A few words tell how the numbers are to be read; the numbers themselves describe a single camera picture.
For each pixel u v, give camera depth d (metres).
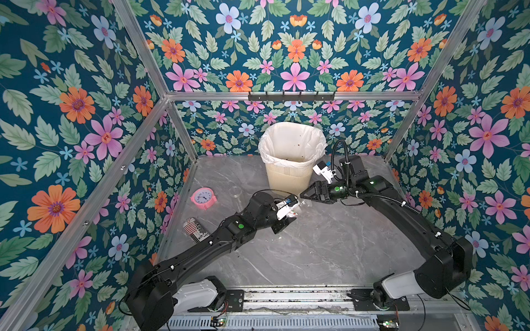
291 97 0.93
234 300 0.74
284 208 0.64
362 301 0.74
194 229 0.88
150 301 0.39
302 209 0.74
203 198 0.99
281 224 0.66
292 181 0.91
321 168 0.70
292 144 0.97
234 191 0.86
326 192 0.64
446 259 0.40
